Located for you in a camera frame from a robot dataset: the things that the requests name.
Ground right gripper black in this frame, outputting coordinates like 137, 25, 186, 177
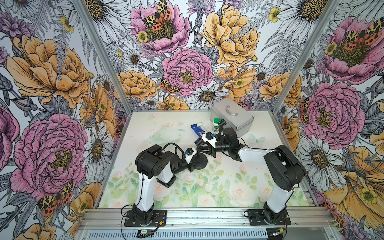
197, 140, 231, 159

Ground blue white bandage packet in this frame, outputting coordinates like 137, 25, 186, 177
191, 122, 208, 138

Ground white bottle green cap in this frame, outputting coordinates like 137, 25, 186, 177
212, 118, 220, 132

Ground silver aluminium first aid case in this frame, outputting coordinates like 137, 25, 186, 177
211, 98, 254, 137

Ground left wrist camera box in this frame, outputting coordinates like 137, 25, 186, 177
185, 148, 196, 161

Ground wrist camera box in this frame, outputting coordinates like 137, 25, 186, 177
202, 132, 217, 148
185, 148, 196, 161

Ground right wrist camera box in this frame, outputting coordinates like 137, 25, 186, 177
202, 132, 217, 148

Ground left black corrugated cable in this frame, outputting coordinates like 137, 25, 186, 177
162, 142, 188, 161

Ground white perforated cable tray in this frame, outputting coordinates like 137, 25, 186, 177
83, 228, 269, 240

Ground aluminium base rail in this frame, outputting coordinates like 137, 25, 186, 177
79, 206, 336, 230

